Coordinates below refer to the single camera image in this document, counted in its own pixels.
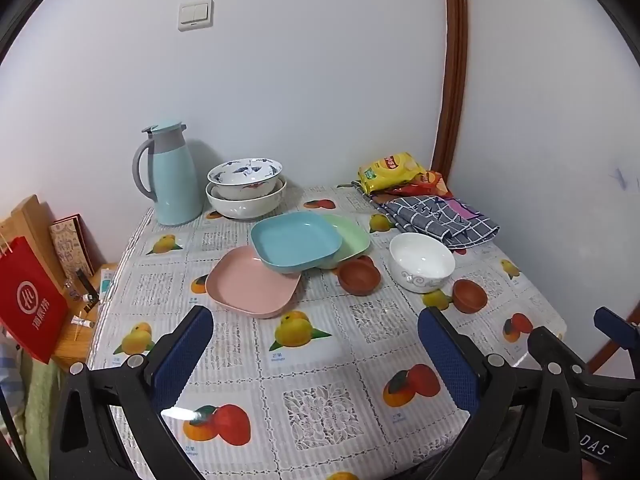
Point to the large white bowl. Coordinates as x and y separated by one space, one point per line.
245 208

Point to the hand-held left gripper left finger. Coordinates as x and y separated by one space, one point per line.
182 355

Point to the small white bowl grey swirl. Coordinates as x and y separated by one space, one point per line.
420 260

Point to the small white tube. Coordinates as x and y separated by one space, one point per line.
82 322

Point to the light blue thermos jug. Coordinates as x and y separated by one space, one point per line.
175 185

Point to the blue square plate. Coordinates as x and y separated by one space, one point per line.
295 242

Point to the brown wooden door frame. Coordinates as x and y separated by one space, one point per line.
452 60

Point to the pink paper label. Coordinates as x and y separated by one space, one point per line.
462 209

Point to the red paper bag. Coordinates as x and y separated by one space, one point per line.
30 305

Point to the grey checked cloth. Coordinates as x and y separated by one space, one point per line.
440 225

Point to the green square plate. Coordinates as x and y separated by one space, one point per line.
352 240

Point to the red snack bag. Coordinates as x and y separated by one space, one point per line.
435 182

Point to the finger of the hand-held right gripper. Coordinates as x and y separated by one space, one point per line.
550 347
617 330

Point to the small dark bottle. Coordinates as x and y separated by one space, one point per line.
84 285

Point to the blue patterned white bowl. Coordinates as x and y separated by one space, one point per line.
245 170

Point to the light blue cloth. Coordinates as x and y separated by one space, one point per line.
10 385

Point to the patterned cardboard box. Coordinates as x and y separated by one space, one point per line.
70 245

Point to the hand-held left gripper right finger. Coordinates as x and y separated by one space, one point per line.
445 355

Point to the wooden side table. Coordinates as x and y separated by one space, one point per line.
70 345

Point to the pink square plate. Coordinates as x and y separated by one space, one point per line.
245 285

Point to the white light switch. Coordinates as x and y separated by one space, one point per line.
195 15

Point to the small brown clay bowl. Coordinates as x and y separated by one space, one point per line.
470 297
357 277

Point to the yellow snack bag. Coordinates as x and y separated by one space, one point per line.
392 170

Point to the green towel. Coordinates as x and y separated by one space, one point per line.
42 410

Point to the teal and white box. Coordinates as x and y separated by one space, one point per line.
107 284

